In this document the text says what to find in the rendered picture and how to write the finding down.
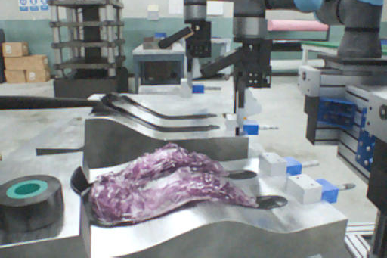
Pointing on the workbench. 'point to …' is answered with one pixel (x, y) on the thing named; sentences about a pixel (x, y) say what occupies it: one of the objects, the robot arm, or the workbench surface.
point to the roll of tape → (30, 203)
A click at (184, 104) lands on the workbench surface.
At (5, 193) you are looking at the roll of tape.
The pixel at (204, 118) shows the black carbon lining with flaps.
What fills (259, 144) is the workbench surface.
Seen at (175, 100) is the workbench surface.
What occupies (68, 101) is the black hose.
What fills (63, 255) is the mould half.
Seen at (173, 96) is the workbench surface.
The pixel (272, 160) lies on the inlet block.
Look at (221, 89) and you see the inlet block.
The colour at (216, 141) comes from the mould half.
